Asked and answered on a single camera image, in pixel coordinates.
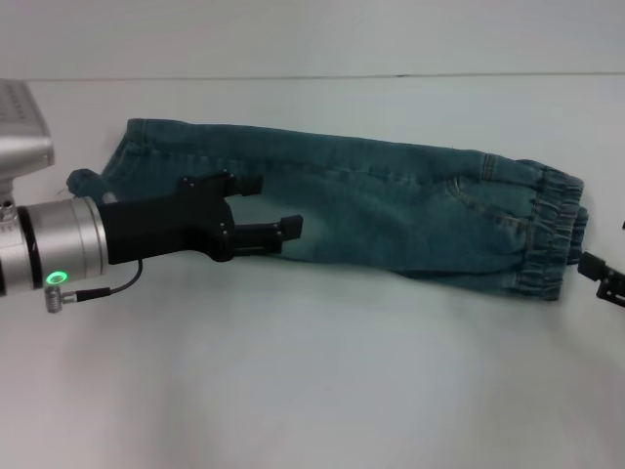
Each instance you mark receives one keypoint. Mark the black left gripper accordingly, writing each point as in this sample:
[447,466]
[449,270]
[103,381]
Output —
[161,229]

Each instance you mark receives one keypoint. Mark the blue denim shorts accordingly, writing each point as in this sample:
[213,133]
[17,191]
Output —
[390,210]

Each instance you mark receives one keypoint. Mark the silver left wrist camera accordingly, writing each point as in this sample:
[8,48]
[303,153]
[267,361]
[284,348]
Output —
[22,132]

